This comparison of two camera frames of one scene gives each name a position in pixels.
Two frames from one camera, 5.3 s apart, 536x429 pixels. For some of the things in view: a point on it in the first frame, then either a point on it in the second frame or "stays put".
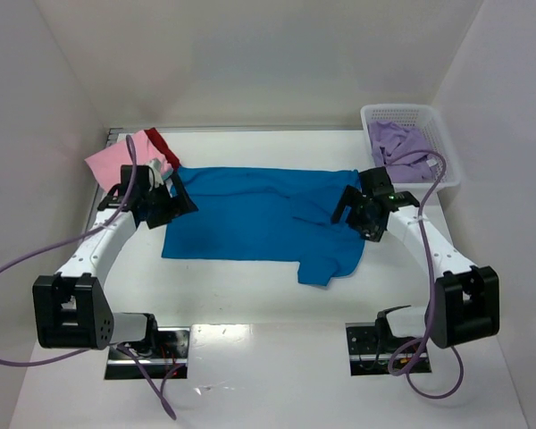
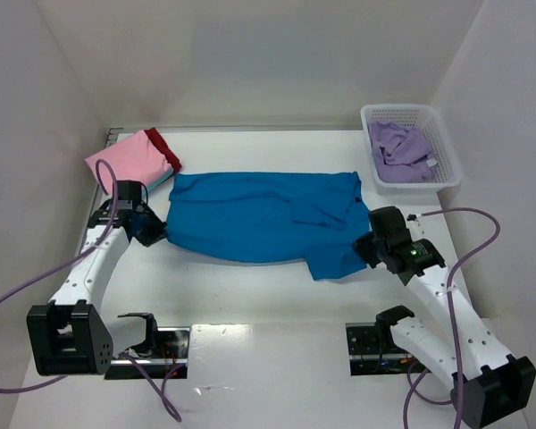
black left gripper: [171, 206] to [144, 225]
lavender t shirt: [389, 141] stays put
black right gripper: [355, 211] to [372, 246]
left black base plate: [171, 350] stays put
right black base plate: [369, 354] stays put
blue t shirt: [268, 214] stays put
